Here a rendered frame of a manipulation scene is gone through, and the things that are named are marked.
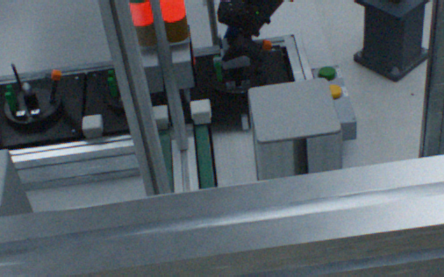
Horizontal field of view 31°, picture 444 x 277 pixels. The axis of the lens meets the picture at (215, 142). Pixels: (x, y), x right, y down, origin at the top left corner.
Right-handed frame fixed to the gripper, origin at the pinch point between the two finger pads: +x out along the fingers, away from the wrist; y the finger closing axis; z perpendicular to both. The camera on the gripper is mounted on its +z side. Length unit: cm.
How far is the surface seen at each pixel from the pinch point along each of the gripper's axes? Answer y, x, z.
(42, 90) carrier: -4.2, 38.1, 29.1
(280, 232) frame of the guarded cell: 133, -66, 63
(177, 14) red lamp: 21.1, -11.6, 23.9
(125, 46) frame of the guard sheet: 78, -35, 50
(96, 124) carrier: 11.3, 28.9, 19.0
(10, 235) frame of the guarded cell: 132, -60, 70
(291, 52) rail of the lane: -9.3, -1.2, -19.4
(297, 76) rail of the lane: 0.6, -1.2, -19.3
